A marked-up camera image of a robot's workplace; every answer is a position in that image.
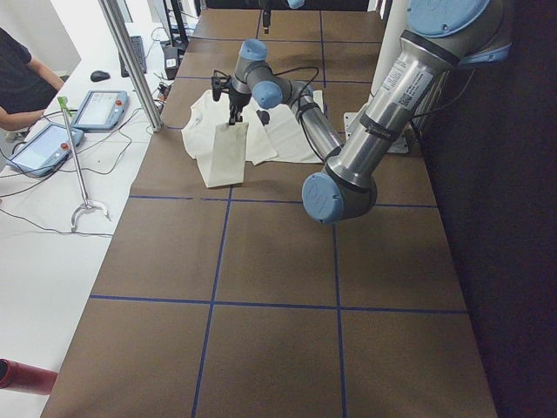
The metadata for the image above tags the person in black shirt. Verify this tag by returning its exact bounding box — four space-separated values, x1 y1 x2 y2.
1 29 64 131

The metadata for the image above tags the metal reacher grabber stick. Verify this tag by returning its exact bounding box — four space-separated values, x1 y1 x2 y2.
57 97 111 233

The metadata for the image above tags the black keyboard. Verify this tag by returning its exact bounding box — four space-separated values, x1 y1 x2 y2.
118 36 147 78

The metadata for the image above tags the black box with label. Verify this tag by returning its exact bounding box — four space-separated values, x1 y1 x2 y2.
163 45 180 80

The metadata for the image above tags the cream long-sleeve shirt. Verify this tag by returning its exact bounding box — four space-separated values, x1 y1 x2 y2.
182 90 320 188

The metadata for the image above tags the blue teach pendant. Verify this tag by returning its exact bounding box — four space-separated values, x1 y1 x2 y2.
71 90 129 131
6 123 70 178

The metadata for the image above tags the near blue teach pendant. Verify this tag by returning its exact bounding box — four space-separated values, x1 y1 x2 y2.
6 123 70 178

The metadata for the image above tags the far blue teach pendant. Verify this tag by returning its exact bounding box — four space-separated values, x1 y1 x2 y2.
71 90 129 131

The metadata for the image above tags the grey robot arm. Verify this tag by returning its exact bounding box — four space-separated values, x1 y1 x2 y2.
225 1 514 224
258 0 305 34

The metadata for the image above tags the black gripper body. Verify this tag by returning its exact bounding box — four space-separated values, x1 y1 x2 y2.
228 89 250 118
262 10 271 27

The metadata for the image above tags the red cylinder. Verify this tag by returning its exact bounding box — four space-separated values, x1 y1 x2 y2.
1 359 58 395

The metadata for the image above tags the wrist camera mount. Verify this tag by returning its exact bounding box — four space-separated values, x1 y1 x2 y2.
211 70 232 102

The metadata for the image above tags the aluminium frame post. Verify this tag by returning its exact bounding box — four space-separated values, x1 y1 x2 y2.
98 0 163 132

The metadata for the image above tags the black computer mouse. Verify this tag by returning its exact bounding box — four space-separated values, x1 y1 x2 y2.
90 71 111 83

